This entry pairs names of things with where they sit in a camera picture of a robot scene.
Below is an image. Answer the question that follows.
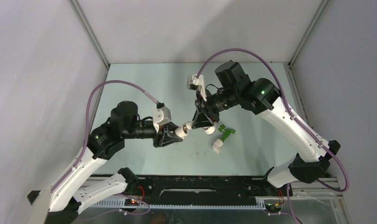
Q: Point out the white plastic faucet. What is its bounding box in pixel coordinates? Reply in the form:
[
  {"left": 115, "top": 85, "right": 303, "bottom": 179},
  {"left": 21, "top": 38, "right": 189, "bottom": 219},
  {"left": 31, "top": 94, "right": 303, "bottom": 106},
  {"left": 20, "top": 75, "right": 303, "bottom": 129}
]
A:
[{"left": 183, "top": 121, "right": 216, "bottom": 135}]

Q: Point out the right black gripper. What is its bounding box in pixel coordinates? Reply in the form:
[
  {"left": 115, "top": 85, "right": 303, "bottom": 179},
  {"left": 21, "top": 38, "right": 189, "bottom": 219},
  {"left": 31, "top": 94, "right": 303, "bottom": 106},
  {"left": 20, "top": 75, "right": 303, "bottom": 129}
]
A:
[{"left": 191, "top": 87, "right": 238, "bottom": 129}]

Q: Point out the green plastic faucet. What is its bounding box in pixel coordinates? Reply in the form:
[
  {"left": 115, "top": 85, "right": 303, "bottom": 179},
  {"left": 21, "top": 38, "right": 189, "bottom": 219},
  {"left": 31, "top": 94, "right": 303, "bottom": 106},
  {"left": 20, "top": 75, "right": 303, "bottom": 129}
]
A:
[{"left": 218, "top": 124, "right": 236, "bottom": 142}]

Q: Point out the grey cable duct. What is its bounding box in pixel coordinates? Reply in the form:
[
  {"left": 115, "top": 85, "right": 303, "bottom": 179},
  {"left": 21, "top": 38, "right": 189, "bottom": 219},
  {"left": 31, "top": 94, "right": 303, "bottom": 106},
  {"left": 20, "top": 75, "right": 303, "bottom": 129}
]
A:
[{"left": 91, "top": 198, "right": 266, "bottom": 210}]

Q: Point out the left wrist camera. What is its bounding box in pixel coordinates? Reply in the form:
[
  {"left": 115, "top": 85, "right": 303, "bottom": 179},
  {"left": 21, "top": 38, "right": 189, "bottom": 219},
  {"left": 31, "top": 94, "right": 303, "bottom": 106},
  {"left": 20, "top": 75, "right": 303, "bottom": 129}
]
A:
[{"left": 152, "top": 102, "right": 172, "bottom": 132}]

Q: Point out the white elbow fitting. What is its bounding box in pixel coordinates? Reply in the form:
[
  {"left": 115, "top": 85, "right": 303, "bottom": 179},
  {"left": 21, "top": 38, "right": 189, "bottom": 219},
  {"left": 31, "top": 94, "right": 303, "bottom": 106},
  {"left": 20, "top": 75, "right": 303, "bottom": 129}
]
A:
[
  {"left": 212, "top": 139, "right": 224, "bottom": 154},
  {"left": 174, "top": 126, "right": 188, "bottom": 139}
]

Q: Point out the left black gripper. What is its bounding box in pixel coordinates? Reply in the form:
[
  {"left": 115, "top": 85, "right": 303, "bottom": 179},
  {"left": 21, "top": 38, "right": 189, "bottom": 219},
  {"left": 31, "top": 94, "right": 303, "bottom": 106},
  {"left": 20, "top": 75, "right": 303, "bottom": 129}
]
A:
[{"left": 123, "top": 120, "right": 184, "bottom": 147}]

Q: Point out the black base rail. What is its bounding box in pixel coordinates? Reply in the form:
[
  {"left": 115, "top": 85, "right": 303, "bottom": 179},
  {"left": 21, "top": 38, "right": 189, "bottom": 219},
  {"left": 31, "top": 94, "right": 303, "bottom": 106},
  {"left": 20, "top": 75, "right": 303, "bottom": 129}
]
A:
[{"left": 118, "top": 168, "right": 292, "bottom": 205}]

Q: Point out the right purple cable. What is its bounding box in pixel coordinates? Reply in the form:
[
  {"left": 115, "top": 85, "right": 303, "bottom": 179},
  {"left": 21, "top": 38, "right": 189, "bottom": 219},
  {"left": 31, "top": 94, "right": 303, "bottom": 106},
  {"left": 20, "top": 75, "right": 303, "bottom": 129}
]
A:
[{"left": 196, "top": 48, "right": 350, "bottom": 224}]

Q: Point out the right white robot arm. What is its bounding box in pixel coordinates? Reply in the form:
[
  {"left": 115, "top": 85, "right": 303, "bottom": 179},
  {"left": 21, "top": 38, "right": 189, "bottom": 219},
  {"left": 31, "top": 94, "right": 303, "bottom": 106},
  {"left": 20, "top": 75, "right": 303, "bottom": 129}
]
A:
[{"left": 187, "top": 61, "right": 341, "bottom": 195}]

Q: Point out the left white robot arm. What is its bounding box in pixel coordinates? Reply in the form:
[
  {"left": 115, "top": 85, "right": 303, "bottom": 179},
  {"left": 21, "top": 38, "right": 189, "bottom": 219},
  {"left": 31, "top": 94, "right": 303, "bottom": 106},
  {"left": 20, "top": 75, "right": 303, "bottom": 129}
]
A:
[{"left": 28, "top": 101, "right": 187, "bottom": 224}]

